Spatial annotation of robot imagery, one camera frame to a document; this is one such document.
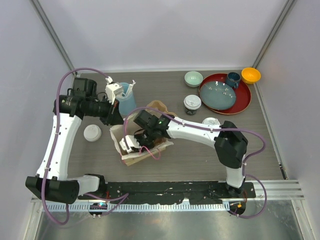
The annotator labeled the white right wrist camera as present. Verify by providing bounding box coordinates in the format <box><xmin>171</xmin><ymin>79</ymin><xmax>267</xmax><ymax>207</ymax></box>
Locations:
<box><xmin>119</xmin><ymin>135</ymin><xmax>141</xmax><ymax>154</ymax></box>

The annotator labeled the orange bowl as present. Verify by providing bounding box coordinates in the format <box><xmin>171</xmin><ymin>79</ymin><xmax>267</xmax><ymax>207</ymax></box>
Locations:
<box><xmin>241</xmin><ymin>67</ymin><xmax>261</xmax><ymax>84</ymax></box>

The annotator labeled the single white cup lid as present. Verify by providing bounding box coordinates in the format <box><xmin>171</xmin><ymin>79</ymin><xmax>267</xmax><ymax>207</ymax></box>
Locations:
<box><xmin>183</xmin><ymin>94</ymin><xmax>202</xmax><ymax>110</ymax></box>

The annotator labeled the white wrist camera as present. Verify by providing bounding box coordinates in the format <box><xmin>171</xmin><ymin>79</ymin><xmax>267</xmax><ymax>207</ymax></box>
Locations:
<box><xmin>105</xmin><ymin>76</ymin><xmax>124</xmax><ymax>105</ymax></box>
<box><xmin>119</xmin><ymin>135</ymin><xmax>141</xmax><ymax>154</ymax></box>

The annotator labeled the dark blue ceramic plate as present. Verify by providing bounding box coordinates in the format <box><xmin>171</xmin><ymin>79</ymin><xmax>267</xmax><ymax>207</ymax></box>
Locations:
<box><xmin>199</xmin><ymin>81</ymin><xmax>237</xmax><ymax>110</ymax></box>

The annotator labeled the red round tray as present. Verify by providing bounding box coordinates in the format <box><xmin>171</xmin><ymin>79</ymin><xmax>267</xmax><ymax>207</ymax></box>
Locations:
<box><xmin>198</xmin><ymin>73</ymin><xmax>252</xmax><ymax>115</ymax></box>

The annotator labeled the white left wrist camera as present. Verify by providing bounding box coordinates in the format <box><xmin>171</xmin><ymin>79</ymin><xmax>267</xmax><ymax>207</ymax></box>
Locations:
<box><xmin>105</xmin><ymin>76</ymin><xmax>124</xmax><ymax>105</ymax></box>

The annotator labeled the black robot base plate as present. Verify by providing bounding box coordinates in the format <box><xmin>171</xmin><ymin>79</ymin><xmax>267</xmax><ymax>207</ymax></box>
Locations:
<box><xmin>91</xmin><ymin>181</ymin><xmax>256</xmax><ymax>205</ymax></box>

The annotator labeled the pink kraft paper bag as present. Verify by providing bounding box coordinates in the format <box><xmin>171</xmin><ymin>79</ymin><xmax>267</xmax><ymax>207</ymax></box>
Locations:
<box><xmin>109</xmin><ymin>125</ymin><xmax>174</xmax><ymax>166</ymax></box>

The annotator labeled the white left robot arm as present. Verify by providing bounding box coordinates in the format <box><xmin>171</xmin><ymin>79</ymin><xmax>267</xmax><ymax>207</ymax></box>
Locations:
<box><xmin>25</xmin><ymin>77</ymin><xmax>124</xmax><ymax>204</ymax></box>

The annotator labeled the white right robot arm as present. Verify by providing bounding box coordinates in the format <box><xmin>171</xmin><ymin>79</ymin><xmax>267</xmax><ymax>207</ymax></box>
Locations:
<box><xmin>133</xmin><ymin>110</ymin><xmax>248</xmax><ymax>198</ymax></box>

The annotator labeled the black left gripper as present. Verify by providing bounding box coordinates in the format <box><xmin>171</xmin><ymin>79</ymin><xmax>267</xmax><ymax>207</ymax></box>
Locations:
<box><xmin>85</xmin><ymin>95</ymin><xmax>125</xmax><ymax>126</ymax></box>

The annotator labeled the light blue straw cup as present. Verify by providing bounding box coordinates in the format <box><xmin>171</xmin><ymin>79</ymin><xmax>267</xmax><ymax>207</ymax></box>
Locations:
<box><xmin>116</xmin><ymin>86</ymin><xmax>137</xmax><ymax>116</ymax></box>

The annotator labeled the mint green ceramic bowl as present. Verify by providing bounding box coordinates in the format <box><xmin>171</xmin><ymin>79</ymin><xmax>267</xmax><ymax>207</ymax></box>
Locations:
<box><xmin>184</xmin><ymin>71</ymin><xmax>204</xmax><ymax>88</ymax></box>

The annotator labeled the dark blue ceramic mug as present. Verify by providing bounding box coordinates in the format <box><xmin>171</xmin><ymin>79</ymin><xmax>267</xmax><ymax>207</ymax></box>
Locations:
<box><xmin>225</xmin><ymin>72</ymin><xmax>241</xmax><ymax>89</ymax></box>

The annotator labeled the brown cardboard cup carrier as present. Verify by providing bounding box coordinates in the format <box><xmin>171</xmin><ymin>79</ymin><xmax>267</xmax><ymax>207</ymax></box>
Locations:
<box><xmin>147</xmin><ymin>100</ymin><xmax>177</xmax><ymax>117</ymax></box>

